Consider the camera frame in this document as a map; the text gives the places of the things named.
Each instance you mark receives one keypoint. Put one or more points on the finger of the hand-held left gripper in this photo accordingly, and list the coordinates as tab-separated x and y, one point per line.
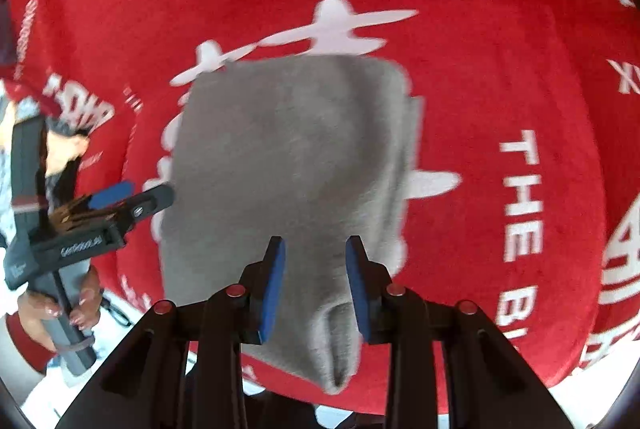
110	194
147	204

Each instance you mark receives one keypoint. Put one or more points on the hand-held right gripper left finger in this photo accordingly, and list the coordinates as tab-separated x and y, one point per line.
272	289

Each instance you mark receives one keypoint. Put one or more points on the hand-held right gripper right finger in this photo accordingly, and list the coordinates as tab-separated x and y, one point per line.
357	289

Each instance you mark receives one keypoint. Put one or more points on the grey shirt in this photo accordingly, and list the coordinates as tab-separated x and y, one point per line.
280	159

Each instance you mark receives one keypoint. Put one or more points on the person's left forearm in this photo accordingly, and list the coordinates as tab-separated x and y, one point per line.
27	349

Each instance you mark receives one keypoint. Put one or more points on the person's left hand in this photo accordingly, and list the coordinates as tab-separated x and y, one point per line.
35	309

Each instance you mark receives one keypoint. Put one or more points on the red printed blanket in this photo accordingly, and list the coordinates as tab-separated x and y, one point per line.
500	84

